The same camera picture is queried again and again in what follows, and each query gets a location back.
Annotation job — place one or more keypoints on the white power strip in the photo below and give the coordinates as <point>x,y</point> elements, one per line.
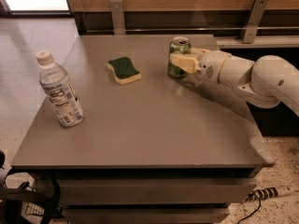
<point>268,193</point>

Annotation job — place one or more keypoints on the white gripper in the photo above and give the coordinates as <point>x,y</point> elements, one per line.
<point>209,65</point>

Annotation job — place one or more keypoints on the metal bracket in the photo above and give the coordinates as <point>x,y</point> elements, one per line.
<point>117,15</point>
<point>255,16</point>

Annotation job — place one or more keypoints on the green soda can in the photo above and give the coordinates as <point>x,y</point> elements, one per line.
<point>179,45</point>

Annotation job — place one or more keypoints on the grey drawer cabinet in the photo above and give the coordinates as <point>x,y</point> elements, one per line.
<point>154,151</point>

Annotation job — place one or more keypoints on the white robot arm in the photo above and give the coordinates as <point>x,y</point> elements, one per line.
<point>264,83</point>

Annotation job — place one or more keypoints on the clear plastic water bottle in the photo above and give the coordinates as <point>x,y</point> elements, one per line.
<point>58,87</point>

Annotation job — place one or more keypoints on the right metal bracket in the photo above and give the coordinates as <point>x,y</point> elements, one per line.
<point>255,16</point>

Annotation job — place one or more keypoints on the green and yellow sponge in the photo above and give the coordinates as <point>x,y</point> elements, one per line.
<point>123,70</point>

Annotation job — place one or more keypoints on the left metal bracket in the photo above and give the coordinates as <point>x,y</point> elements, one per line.
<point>117,15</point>

